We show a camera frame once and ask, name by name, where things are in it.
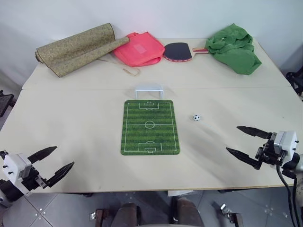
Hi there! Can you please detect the pink fabric bag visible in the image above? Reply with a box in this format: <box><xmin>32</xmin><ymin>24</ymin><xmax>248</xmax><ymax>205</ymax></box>
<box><xmin>112</xmin><ymin>32</ymin><xmax>165</xmax><ymax>68</ymax></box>

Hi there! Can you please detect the black equipment base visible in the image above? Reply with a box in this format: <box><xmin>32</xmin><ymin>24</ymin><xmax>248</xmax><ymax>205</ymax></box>
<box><xmin>285</xmin><ymin>70</ymin><xmax>303</xmax><ymax>96</ymax></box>

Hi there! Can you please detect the rolled cork mat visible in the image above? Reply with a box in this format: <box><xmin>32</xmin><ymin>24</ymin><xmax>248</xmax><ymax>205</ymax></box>
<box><xmin>35</xmin><ymin>22</ymin><xmax>130</xmax><ymax>78</ymax></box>

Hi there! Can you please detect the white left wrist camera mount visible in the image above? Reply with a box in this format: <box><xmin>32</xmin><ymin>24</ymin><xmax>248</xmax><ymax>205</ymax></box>
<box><xmin>2</xmin><ymin>153</ymin><xmax>32</xmax><ymax>196</ymax></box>

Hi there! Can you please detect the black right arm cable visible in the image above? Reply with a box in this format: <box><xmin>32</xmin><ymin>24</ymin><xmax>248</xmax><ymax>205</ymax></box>
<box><xmin>275</xmin><ymin>163</ymin><xmax>299</xmax><ymax>227</ymax></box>

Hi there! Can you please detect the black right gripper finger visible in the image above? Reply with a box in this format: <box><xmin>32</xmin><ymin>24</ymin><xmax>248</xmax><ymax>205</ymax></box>
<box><xmin>225</xmin><ymin>147</ymin><xmax>264</xmax><ymax>171</ymax></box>
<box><xmin>236</xmin><ymin>125</ymin><xmax>273</xmax><ymax>140</ymax></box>

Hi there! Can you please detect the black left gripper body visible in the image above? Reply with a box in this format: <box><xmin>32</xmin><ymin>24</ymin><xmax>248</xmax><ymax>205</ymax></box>
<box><xmin>21</xmin><ymin>167</ymin><xmax>47</xmax><ymax>193</ymax></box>

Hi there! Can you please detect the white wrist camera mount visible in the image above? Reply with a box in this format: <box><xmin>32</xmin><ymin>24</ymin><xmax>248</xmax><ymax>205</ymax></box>
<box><xmin>273</xmin><ymin>130</ymin><xmax>298</xmax><ymax>162</ymax></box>
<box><xmin>2</xmin><ymin>153</ymin><xmax>32</xmax><ymax>196</ymax></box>

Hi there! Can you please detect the black table tennis paddle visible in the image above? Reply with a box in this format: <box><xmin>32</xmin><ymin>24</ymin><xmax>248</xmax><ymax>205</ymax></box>
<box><xmin>163</xmin><ymin>42</ymin><xmax>210</xmax><ymax>63</ymax></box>

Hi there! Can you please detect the black metal frame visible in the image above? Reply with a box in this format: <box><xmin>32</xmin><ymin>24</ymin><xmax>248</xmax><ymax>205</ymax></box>
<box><xmin>0</xmin><ymin>89</ymin><xmax>15</xmax><ymax>118</ymax></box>

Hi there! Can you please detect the green soccer field mat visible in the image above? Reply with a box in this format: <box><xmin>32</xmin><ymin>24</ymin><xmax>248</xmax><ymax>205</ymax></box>
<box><xmin>120</xmin><ymin>99</ymin><xmax>181</xmax><ymax>157</ymax></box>

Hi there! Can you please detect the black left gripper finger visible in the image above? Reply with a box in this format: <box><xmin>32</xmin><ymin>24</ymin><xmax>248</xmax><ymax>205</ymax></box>
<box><xmin>27</xmin><ymin>146</ymin><xmax>58</xmax><ymax>164</ymax></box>
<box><xmin>44</xmin><ymin>161</ymin><xmax>75</xmax><ymax>189</ymax></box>

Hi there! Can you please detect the green fabric bag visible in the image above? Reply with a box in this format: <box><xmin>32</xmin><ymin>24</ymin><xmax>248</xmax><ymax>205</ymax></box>
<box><xmin>204</xmin><ymin>23</ymin><xmax>262</xmax><ymax>76</ymax></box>

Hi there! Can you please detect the dark rounded shape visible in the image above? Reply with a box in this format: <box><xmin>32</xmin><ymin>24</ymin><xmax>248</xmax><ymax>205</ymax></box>
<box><xmin>174</xmin><ymin>197</ymin><xmax>205</xmax><ymax>227</ymax></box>
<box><xmin>110</xmin><ymin>202</ymin><xmax>141</xmax><ymax>227</ymax></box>

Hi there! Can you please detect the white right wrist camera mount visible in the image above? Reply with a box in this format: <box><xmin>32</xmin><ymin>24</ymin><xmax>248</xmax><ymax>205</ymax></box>
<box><xmin>273</xmin><ymin>130</ymin><xmax>298</xmax><ymax>162</ymax></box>

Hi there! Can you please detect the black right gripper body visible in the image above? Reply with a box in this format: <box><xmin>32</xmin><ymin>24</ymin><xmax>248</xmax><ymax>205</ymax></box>
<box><xmin>255</xmin><ymin>132</ymin><xmax>285</xmax><ymax>170</ymax></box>

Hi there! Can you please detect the beige cord loop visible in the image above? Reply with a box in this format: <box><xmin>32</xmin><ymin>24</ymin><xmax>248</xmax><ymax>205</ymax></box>
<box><xmin>98</xmin><ymin>58</ymin><xmax>141</xmax><ymax>77</ymax></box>

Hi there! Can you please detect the small white goal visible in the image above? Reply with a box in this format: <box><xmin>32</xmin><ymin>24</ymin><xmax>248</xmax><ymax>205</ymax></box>
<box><xmin>134</xmin><ymin>84</ymin><xmax>164</xmax><ymax>100</ymax></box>

